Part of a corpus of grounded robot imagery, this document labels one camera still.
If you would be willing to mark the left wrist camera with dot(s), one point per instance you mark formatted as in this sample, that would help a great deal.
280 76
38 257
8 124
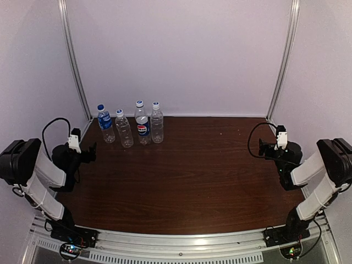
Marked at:
74 140

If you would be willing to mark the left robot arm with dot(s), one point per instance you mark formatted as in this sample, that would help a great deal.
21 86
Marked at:
33 175

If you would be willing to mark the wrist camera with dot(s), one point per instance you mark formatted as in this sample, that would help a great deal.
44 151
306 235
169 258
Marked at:
74 140
281 138

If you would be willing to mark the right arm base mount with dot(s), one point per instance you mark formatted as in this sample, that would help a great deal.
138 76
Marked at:
290 247

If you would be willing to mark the right aluminium frame post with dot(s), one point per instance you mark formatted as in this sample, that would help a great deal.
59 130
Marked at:
289 42

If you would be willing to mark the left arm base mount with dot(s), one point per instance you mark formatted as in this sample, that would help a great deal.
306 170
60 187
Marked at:
74 240

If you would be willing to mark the front aluminium rail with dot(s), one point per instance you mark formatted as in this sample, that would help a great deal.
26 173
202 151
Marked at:
238 247

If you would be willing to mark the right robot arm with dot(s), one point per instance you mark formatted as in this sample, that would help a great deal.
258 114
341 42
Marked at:
329 168

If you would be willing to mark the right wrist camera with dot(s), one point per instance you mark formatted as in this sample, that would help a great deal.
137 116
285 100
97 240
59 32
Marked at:
281 138

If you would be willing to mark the Pepsi label plastic bottle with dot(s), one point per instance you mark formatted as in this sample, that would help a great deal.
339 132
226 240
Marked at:
142 120

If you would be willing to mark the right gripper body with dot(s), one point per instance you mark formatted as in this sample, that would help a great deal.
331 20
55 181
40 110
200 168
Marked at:
267 148

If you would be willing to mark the left aluminium frame post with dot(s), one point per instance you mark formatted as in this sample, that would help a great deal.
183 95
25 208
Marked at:
63 11

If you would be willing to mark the blue bottle cap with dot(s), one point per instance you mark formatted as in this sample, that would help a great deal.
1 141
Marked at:
100 107

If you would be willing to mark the clear bottle white cap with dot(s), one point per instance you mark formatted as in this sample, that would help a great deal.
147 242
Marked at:
124 129

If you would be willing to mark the clear plastic bottle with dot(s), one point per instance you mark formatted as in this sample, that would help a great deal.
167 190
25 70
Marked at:
157 132

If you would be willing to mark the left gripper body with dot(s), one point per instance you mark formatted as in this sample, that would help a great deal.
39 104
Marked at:
88 154

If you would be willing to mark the blue label plastic bottle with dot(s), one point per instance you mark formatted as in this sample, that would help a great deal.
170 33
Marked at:
105 123

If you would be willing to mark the aluminium frame post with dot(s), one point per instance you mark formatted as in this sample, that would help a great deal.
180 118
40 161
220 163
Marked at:
289 42
63 11

